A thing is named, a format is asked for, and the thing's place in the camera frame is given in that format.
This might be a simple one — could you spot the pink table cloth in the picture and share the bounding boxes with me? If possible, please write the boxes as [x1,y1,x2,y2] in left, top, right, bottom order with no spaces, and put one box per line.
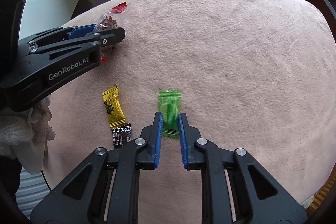
[43,0,335,203]

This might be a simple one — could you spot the yellow candy sachet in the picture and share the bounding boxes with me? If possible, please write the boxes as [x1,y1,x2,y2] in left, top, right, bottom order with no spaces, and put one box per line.
[102,85,126,130]

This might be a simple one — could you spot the white gloved left hand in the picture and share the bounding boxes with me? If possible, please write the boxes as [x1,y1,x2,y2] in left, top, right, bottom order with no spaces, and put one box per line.
[1,96,55,174]

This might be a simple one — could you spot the black patterned candy sachet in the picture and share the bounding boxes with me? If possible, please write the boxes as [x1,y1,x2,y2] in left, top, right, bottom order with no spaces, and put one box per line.
[111,123,132,149]

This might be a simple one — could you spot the dark cake bag red ends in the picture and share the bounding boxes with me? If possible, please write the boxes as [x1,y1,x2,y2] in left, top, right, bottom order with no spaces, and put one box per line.
[92,2,127,63]

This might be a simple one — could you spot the bright green candy sachet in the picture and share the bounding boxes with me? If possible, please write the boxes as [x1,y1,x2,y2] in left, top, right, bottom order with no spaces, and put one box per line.
[158,89,181,138]

